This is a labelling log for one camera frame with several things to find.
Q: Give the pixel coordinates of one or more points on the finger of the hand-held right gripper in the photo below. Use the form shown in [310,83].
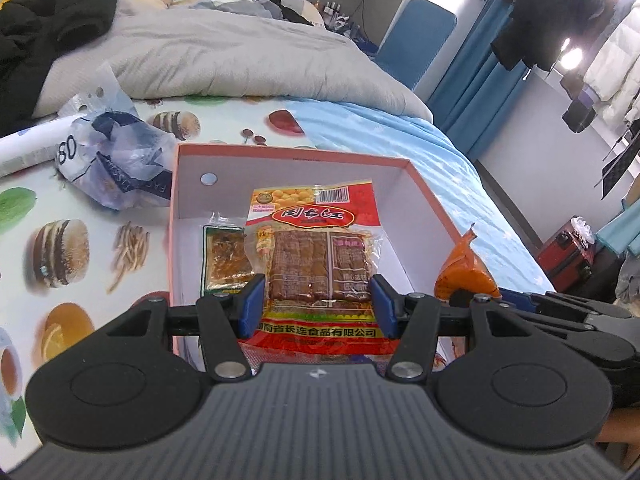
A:
[575,305]
[585,342]

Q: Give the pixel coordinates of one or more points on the grey quilt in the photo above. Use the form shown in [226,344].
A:
[225,60]

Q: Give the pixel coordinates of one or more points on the grey blue garment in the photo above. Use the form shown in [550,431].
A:
[240,7]

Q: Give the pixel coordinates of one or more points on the clear orange snack packet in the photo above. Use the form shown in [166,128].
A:
[225,260]

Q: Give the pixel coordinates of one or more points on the black hanging coat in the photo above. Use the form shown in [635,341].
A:
[550,15]

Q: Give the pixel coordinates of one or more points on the group of small bottles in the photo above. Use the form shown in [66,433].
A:
[332,12]

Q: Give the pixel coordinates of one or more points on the pink cardboard box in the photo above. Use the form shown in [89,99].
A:
[300,170]

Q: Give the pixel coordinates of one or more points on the white tube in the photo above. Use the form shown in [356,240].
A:
[25,147]

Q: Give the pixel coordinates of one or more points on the clear blue plastic bag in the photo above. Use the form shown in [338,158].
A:
[120,160]

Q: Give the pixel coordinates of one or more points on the food print tablecloth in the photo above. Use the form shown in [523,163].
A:
[100,200]

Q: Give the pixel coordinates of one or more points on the black hanging bag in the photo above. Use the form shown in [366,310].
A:
[580,110]

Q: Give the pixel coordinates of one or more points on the red dried tofu packet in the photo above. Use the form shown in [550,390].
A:
[300,260]

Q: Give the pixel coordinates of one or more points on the red suitcase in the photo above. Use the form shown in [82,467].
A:
[565,260]

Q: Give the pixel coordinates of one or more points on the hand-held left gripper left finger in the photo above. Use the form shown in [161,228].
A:
[252,305]

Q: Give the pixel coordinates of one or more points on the white plastic bag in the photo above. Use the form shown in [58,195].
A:
[582,227]

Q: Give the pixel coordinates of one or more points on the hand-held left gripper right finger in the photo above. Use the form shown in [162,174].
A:
[382,307]

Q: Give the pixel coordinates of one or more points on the light blue cloth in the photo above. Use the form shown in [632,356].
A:
[620,230]

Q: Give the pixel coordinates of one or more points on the black puffer jacket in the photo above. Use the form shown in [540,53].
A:
[50,15]

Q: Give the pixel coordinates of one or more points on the blue curtain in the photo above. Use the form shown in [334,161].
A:
[475,85]

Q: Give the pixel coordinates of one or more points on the light blue bedsheet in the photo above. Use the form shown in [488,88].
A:
[400,135]

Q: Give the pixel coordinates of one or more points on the person's right forearm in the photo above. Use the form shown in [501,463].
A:
[615,432]

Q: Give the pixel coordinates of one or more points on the white puffer jacket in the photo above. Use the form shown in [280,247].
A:
[615,60]

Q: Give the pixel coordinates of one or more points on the dark patterned cloth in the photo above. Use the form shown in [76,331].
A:
[620,170]

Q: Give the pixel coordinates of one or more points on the blue chair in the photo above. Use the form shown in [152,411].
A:
[415,40]

